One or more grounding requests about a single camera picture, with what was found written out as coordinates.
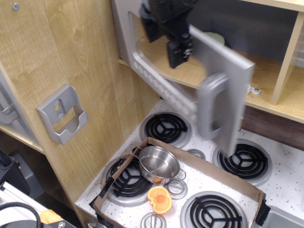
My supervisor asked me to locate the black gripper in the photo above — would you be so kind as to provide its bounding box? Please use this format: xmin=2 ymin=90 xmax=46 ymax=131
xmin=142 ymin=0 xmax=196 ymax=68

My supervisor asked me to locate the silver toy microwave door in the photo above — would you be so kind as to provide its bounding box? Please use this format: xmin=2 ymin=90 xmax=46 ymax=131
xmin=111 ymin=0 xmax=255 ymax=157

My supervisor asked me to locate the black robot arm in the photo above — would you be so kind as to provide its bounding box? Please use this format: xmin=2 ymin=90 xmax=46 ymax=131
xmin=140 ymin=0 xmax=196 ymax=68

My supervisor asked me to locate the green toy onion half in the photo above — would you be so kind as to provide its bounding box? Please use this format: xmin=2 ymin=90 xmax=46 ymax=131
xmin=205 ymin=32 xmax=225 ymax=45

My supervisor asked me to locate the back left black burner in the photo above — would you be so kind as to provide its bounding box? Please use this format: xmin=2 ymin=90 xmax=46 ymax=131
xmin=139 ymin=112 xmax=192 ymax=148

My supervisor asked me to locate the black burner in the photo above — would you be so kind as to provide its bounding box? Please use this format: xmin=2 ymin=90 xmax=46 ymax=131
xmin=139 ymin=112 xmax=192 ymax=148
xmin=212 ymin=139 xmax=273 ymax=187
xmin=180 ymin=191 xmax=248 ymax=228
xmin=107 ymin=158 xmax=154 ymax=207

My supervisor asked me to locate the white plastic door catch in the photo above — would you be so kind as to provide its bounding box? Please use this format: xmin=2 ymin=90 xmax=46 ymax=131
xmin=246 ymin=84 xmax=261 ymax=95

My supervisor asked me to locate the grey middle stove knob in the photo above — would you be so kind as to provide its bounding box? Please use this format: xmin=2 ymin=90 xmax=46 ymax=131
xmin=187 ymin=149 xmax=206 ymax=160

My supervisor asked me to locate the grey stove knob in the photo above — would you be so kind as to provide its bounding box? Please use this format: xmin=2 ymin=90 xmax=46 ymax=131
xmin=187 ymin=149 xmax=206 ymax=160
xmin=164 ymin=179 xmax=188 ymax=200
xmin=141 ymin=212 xmax=167 ymax=228

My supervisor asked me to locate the stainless steel pot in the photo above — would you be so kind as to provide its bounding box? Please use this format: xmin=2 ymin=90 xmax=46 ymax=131
xmin=132 ymin=145 xmax=186 ymax=185

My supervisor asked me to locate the grey centre stove knob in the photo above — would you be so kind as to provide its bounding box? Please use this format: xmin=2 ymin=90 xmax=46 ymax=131
xmin=164 ymin=179 xmax=188 ymax=200

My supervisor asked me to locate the back right black burner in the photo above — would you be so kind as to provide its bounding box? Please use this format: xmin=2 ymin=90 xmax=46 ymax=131
xmin=212 ymin=139 xmax=273 ymax=187

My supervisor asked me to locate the front left black burner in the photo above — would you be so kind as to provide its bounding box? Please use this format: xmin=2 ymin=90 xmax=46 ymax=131
xmin=107 ymin=158 xmax=154 ymax=207

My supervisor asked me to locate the orange toy fruit half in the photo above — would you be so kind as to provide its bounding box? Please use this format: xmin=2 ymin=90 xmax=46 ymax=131
xmin=147 ymin=186 xmax=172 ymax=215

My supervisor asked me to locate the front right black burner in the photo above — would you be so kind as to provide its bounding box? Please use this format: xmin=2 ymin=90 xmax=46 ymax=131
xmin=180 ymin=191 xmax=248 ymax=228

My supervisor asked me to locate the brown cardboard barrier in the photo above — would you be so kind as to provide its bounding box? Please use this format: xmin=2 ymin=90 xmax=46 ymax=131
xmin=78 ymin=139 xmax=267 ymax=228

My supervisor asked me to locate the grey front stove knob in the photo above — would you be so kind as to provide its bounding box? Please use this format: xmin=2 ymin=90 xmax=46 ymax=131
xmin=141 ymin=212 xmax=167 ymax=228

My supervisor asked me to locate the black box on floor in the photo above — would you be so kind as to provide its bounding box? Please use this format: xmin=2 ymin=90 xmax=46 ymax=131
xmin=0 ymin=150 xmax=45 ymax=199

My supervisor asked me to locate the grey sink basin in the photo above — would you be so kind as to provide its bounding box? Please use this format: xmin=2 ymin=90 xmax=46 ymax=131
xmin=256 ymin=206 xmax=304 ymax=228

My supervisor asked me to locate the grey wall phone holder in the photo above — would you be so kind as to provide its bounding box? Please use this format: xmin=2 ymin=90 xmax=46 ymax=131
xmin=36 ymin=84 xmax=88 ymax=145

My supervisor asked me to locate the grey fridge door handle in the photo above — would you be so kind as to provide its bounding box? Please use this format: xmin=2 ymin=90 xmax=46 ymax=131
xmin=0 ymin=72 xmax=37 ymax=143

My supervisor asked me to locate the black cable loop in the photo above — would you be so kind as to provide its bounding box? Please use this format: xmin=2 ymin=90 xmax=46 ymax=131
xmin=0 ymin=202 xmax=41 ymax=228

